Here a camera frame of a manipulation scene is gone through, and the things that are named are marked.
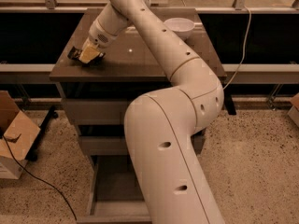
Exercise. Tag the cardboard box at right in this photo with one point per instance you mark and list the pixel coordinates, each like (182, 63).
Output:
(293, 113)

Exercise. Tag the black stand leg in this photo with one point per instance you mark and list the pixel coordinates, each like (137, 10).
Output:
(52, 114)
(229, 103)

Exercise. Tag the grey top drawer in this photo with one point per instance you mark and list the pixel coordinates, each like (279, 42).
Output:
(95, 112)

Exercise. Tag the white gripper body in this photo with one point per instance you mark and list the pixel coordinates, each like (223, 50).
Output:
(99, 36)

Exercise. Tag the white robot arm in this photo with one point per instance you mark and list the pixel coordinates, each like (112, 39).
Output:
(158, 125)

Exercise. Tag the black stand leg right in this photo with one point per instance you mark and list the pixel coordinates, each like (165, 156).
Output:
(229, 103)

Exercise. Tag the black stand leg left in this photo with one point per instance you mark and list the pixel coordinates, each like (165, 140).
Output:
(52, 114)

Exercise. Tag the open cardboard box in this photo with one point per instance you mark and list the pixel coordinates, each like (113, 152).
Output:
(19, 133)

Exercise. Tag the white ceramic bowl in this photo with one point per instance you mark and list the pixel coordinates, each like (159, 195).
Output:
(182, 27)

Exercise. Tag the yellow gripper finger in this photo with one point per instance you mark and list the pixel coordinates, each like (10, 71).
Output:
(86, 43)
(88, 53)

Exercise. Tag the grey middle drawer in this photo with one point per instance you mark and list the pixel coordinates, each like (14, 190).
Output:
(102, 145)

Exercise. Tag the grey open bottom drawer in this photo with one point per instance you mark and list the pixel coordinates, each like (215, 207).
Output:
(115, 190)

